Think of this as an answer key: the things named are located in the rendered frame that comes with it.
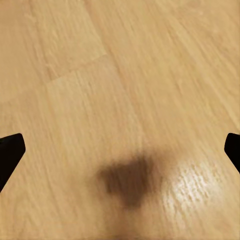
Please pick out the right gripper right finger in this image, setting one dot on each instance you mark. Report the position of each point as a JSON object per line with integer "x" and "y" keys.
{"x": 232, "y": 149}

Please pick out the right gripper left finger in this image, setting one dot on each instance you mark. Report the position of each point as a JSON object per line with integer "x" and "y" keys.
{"x": 12, "y": 149}

